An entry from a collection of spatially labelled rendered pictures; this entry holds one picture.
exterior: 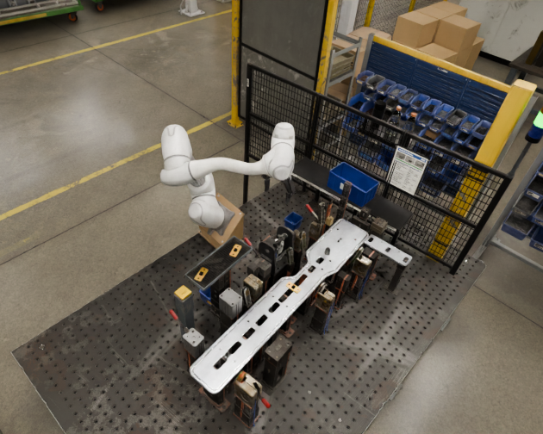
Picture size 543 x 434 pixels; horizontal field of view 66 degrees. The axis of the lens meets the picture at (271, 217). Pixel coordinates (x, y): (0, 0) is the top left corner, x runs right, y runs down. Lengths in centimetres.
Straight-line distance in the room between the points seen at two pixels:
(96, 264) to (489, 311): 335
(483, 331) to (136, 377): 268
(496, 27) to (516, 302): 545
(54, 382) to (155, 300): 66
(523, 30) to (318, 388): 712
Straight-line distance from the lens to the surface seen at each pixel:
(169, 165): 214
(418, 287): 296
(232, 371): 209
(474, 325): 388
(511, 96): 248
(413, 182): 283
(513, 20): 847
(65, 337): 269
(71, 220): 433
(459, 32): 641
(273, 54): 457
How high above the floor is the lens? 289
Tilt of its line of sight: 44 degrees down
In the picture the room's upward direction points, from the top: 6 degrees clockwise
